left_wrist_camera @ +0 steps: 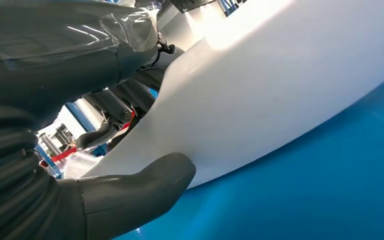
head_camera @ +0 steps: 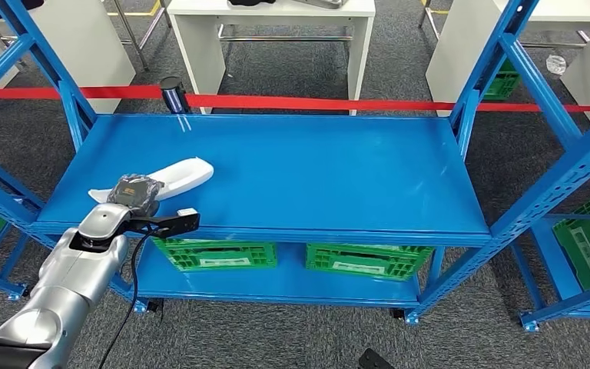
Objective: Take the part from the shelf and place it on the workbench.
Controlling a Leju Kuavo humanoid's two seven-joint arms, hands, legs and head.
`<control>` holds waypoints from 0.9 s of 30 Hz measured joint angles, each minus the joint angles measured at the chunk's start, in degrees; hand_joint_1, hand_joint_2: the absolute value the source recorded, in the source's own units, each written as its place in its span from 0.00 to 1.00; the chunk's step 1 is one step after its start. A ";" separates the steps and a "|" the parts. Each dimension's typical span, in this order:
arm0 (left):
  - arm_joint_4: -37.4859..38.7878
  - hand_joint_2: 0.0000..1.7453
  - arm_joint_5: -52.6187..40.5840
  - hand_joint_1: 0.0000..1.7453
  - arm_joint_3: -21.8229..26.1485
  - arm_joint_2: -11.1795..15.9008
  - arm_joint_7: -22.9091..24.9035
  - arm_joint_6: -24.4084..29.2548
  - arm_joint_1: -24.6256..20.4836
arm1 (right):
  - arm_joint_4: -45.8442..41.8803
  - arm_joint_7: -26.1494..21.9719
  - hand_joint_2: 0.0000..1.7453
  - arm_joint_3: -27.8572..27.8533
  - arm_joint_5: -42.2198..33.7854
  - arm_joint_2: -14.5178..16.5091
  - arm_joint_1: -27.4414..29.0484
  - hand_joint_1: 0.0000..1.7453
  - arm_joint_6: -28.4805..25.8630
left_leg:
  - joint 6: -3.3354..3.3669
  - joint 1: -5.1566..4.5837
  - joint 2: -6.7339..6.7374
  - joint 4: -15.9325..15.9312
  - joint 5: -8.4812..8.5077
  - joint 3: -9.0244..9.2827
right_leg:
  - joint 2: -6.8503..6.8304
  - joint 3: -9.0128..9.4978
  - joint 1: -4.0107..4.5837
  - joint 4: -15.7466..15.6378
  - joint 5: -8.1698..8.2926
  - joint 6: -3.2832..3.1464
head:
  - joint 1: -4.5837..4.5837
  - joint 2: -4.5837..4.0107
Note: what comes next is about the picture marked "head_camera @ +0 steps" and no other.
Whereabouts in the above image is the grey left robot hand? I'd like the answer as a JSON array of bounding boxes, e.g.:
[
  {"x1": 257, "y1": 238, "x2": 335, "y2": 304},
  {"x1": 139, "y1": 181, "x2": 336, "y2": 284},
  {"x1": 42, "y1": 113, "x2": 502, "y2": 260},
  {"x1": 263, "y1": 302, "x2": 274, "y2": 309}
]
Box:
[{"x1": 106, "y1": 173, "x2": 164, "y2": 218}]

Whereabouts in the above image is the long white plastic part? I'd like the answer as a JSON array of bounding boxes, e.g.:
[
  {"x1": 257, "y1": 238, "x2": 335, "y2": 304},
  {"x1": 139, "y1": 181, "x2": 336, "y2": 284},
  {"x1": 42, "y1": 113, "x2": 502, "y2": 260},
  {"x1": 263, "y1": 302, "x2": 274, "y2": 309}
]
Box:
[{"x1": 88, "y1": 156, "x2": 215, "y2": 204}]

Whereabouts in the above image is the red barrier belt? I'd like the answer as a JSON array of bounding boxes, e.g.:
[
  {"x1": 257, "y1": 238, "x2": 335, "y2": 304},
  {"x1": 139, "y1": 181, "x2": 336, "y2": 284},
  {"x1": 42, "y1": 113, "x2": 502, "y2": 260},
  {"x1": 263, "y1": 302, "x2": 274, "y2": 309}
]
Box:
[
  {"x1": 185, "y1": 93, "x2": 590, "y2": 114},
  {"x1": 0, "y1": 85, "x2": 164, "y2": 101}
]

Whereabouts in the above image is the white table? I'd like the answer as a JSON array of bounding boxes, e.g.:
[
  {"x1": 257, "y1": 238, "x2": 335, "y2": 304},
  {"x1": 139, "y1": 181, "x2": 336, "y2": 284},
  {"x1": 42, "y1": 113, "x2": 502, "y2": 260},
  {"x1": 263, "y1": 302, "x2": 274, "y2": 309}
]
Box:
[
  {"x1": 425, "y1": 0, "x2": 590, "y2": 126},
  {"x1": 0, "y1": 0, "x2": 138, "y2": 123},
  {"x1": 166, "y1": 0, "x2": 377, "y2": 117}
]

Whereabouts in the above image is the yellow floor tape line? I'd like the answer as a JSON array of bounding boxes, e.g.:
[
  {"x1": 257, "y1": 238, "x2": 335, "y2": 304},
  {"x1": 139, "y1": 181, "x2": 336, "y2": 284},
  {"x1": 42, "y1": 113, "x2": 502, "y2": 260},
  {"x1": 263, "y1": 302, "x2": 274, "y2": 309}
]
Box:
[{"x1": 106, "y1": 0, "x2": 163, "y2": 17}]

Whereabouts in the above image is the metal object on table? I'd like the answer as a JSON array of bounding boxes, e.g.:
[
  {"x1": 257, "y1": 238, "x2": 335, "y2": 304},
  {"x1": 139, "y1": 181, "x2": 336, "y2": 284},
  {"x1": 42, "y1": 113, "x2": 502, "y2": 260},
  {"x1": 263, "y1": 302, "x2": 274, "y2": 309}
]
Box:
[{"x1": 292, "y1": 0, "x2": 350, "y2": 10}]

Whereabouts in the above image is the black robot foot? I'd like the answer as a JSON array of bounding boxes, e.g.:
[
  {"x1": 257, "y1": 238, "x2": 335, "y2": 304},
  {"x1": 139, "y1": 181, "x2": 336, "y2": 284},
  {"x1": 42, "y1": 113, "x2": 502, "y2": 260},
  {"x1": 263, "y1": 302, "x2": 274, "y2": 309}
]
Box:
[{"x1": 358, "y1": 348, "x2": 396, "y2": 369}]

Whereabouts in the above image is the crumpled clear plastic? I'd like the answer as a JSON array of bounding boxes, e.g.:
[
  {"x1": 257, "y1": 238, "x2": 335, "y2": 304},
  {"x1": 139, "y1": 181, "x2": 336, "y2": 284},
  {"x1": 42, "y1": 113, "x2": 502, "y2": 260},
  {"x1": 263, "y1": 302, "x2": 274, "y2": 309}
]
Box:
[{"x1": 545, "y1": 54, "x2": 567, "y2": 78}]

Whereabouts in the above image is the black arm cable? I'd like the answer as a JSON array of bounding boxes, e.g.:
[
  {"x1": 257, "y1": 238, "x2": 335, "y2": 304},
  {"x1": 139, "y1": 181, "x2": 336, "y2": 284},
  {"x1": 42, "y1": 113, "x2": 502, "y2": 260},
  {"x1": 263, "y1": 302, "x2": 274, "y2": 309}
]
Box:
[{"x1": 95, "y1": 228, "x2": 171, "y2": 369}]

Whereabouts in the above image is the black belt stanchion post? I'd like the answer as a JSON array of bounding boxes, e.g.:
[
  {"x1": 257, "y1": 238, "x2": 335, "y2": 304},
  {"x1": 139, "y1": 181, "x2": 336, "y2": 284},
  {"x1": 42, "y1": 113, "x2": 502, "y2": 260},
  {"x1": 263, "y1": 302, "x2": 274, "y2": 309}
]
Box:
[{"x1": 159, "y1": 75, "x2": 192, "y2": 115}]

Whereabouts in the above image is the chrome metal table frame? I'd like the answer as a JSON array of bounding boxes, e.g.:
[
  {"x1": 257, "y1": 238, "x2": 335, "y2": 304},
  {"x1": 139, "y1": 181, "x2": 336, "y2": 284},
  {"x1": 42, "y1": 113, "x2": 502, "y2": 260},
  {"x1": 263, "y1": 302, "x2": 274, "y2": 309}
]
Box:
[{"x1": 109, "y1": 0, "x2": 172, "y2": 72}]

